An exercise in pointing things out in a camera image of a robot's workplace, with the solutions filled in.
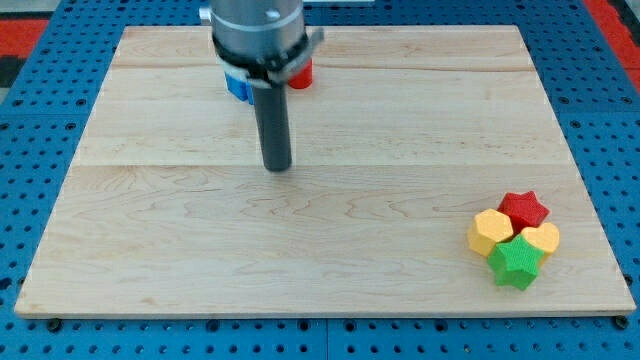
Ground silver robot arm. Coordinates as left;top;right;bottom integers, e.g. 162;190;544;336
199;0;324;88

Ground wooden board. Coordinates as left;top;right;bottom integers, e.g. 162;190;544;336
15;25;636;319

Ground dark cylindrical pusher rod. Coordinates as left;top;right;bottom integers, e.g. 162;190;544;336
251;84;292;172

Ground red cylinder block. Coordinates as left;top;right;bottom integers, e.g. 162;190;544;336
288;60;313;90

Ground blue block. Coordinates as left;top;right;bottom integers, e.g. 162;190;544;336
225;73;254;105

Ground yellow hexagon block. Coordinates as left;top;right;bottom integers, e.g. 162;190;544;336
467;209;514;257

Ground red star block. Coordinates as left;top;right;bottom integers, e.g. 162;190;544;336
497;191;550;234

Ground green star block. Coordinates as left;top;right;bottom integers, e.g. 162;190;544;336
487;234;544;291

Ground yellow heart block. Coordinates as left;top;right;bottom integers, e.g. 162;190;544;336
520;222;560;266

